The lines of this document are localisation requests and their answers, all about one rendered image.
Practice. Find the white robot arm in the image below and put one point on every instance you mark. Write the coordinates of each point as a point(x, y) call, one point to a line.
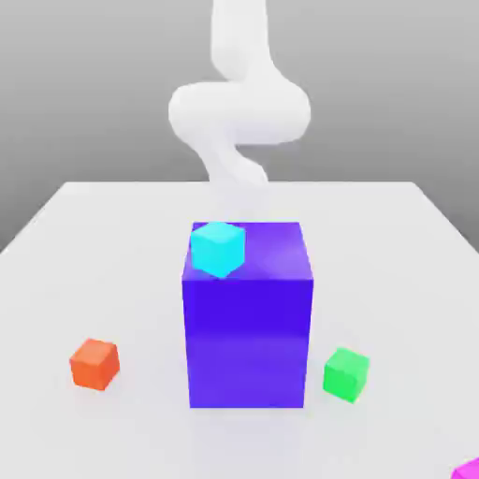
point(239, 112)

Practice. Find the small cyan cube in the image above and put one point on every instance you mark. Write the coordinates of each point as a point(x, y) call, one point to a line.
point(217, 249)

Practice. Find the small green cube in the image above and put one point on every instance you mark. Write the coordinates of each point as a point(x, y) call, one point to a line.
point(345, 375)

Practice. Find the small orange cube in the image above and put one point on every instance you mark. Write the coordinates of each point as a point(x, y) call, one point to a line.
point(94, 365)

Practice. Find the small magenta cube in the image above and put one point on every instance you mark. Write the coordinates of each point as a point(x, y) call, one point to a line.
point(467, 470)

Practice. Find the large purple box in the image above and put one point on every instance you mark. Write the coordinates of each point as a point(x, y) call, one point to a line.
point(247, 336)

